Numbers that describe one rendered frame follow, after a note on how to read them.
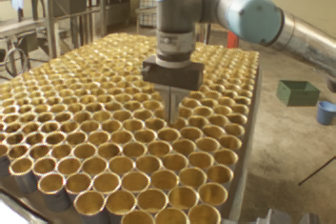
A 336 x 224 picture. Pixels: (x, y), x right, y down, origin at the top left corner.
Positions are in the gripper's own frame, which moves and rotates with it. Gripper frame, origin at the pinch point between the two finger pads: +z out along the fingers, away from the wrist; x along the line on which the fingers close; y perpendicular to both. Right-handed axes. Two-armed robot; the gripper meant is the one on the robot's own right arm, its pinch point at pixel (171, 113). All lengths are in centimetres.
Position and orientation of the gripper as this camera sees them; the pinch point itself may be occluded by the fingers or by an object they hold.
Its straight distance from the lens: 60.1
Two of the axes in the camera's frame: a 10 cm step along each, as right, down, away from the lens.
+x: 9.3, 2.0, -3.2
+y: -3.8, 4.3, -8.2
